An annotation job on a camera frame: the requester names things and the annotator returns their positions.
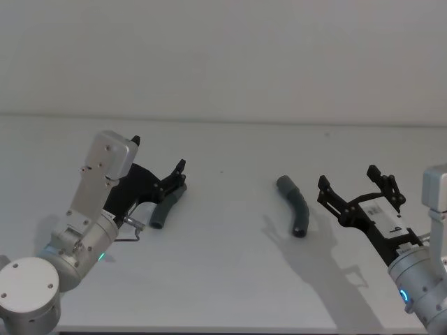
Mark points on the curved grey tube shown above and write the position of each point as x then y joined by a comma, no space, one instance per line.
297,206
164,209

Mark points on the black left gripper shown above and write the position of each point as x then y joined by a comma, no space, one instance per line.
134,186

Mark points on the white table cloth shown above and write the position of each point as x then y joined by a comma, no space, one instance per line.
223,272

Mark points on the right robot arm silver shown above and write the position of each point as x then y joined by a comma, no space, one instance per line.
419,279

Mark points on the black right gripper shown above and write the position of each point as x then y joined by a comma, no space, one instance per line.
377,227

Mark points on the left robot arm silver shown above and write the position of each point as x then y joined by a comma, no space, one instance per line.
87,195

